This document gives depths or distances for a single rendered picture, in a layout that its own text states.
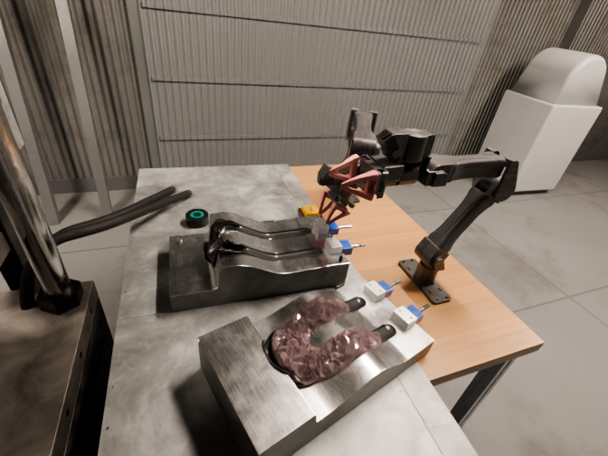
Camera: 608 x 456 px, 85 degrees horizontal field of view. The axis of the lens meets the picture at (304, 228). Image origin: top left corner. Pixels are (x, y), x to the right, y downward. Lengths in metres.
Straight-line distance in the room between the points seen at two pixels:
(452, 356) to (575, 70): 3.39
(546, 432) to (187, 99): 3.00
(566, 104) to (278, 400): 3.86
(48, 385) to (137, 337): 0.18
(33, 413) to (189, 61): 2.42
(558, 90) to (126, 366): 3.90
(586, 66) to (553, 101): 0.35
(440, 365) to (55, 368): 0.90
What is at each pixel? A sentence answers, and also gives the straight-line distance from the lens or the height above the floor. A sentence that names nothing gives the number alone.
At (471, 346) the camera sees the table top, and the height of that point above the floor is 0.80.
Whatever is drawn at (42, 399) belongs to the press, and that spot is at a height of 0.79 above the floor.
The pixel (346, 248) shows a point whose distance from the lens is 1.03.
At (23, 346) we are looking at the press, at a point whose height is 0.79.
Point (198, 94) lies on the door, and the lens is 2.92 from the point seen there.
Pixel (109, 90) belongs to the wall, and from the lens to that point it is 2.98.
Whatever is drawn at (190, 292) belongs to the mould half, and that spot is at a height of 0.86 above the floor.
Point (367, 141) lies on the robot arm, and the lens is 1.01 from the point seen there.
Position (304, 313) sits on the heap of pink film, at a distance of 0.80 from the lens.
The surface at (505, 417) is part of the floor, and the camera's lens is 2.04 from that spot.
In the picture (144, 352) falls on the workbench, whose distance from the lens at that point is 0.90.
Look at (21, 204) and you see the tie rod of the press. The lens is 0.90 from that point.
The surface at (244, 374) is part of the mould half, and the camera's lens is 0.71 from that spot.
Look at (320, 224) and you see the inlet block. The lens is 1.08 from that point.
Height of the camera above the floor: 1.51
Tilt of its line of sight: 34 degrees down
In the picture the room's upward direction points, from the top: 8 degrees clockwise
